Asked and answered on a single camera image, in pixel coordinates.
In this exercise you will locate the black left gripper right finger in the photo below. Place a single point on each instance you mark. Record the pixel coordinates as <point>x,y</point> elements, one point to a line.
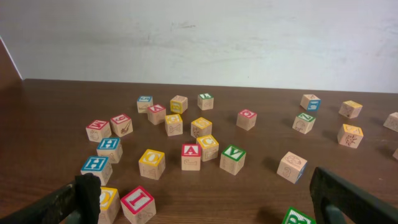
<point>334,197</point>

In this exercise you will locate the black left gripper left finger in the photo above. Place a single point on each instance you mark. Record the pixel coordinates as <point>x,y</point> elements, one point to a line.
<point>79,200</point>

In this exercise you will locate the green R block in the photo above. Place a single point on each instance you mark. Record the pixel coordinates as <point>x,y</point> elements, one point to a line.
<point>294,216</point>

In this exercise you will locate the blue P block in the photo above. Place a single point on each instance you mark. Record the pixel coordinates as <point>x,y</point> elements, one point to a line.
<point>291,167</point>

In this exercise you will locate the yellow S block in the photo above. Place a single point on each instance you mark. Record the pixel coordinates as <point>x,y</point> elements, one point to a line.
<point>201,127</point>
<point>350,136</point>

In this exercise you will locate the yellow o block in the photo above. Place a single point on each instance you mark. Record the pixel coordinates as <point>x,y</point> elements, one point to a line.
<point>152,164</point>
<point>109,205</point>

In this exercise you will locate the blue H block lower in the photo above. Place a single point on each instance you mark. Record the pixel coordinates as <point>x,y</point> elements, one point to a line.
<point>98,166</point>

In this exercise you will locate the blue h block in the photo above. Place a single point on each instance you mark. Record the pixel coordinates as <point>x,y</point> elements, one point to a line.
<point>111,148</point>
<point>98,166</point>

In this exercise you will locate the red I block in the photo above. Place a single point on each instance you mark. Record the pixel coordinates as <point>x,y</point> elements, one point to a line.
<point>138,206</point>

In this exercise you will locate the blue H block upper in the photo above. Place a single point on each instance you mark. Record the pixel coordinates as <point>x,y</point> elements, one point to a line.
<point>111,148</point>

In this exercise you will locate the red M block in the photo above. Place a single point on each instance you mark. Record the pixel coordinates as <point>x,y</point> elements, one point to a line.
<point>97,130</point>

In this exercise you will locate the yellow O block middle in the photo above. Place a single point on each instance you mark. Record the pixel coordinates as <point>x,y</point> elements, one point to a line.
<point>152,164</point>

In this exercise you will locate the green Z block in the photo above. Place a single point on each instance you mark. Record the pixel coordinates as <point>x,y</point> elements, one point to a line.
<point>303,123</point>

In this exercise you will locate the red 9 block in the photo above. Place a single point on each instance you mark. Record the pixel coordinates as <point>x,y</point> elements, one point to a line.
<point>121,125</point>

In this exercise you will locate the yellow M block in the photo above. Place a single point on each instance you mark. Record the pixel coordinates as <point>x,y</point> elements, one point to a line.
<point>350,109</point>

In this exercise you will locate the blue D block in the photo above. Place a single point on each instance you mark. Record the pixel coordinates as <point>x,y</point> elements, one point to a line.
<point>392,122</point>

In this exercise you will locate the blue block far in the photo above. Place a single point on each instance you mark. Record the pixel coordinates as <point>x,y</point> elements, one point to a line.
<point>310,102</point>

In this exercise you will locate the green V block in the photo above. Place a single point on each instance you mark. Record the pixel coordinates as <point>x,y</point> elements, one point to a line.
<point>232,159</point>

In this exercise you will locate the red A block upper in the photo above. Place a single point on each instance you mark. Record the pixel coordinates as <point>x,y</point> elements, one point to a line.
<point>156,114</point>

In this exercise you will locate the red a block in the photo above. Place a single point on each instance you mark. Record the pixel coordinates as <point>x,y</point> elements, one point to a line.
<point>156,114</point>
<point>191,157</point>

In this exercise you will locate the red Q block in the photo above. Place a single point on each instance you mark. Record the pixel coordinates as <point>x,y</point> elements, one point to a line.
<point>246,119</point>

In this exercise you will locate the blue 5 block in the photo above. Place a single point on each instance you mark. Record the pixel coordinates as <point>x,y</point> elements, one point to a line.
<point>143,102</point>

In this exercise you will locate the red A block lower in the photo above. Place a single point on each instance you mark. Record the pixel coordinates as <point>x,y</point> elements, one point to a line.
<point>191,157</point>

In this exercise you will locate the yellow X block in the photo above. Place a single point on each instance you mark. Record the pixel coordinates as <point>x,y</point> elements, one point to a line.
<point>173,124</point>

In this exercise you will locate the yellow C block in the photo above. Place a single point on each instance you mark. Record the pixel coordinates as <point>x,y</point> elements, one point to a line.
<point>209,147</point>

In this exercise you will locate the yellow 8 block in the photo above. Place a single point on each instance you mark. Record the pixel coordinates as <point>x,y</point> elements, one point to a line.
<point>179,104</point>

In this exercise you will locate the green L block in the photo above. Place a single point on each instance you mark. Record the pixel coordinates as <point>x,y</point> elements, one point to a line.
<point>205,101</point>

